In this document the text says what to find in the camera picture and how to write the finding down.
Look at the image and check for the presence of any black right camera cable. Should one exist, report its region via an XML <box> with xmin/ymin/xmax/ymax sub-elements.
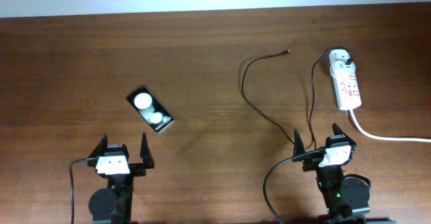
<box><xmin>263</xmin><ymin>149</ymin><xmax>326</xmax><ymax>224</ymax></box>

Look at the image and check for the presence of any white power strip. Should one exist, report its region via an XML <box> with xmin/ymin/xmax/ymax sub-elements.
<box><xmin>333</xmin><ymin>73</ymin><xmax>362</xmax><ymax>111</ymax></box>

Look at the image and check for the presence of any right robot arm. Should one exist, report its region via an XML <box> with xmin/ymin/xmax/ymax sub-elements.
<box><xmin>294</xmin><ymin>123</ymin><xmax>394</xmax><ymax>224</ymax></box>

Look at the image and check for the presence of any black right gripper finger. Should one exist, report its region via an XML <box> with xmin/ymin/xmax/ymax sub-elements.
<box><xmin>293</xmin><ymin>129</ymin><xmax>306</xmax><ymax>161</ymax></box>
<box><xmin>332</xmin><ymin>123</ymin><xmax>356</xmax><ymax>147</ymax></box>

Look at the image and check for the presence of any white power strip cord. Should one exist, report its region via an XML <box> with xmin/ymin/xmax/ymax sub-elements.
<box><xmin>347</xmin><ymin>109</ymin><xmax>431</xmax><ymax>143</ymax></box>

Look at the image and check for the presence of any white charger adapter plug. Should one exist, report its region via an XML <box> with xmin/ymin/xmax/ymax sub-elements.
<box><xmin>329</xmin><ymin>49</ymin><xmax>356</xmax><ymax>78</ymax></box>

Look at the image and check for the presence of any black charger cable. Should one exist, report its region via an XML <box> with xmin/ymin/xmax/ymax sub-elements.
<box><xmin>240</xmin><ymin>46</ymin><xmax>353</xmax><ymax>151</ymax></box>

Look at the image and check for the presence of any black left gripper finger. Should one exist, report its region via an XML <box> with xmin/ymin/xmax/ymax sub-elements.
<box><xmin>88</xmin><ymin>134</ymin><xmax>108</xmax><ymax>159</ymax></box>
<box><xmin>139</xmin><ymin>133</ymin><xmax>155</xmax><ymax>169</ymax></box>

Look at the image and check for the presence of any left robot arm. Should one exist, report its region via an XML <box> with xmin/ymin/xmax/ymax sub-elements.
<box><xmin>88</xmin><ymin>133</ymin><xmax>155</xmax><ymax>224</ymax></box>

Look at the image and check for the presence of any black flip smartphone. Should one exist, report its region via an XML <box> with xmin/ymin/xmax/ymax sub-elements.
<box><xmin>126</xmin><ymin>85</ymin><xmax>174</xmax><ymax>134</ymax></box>

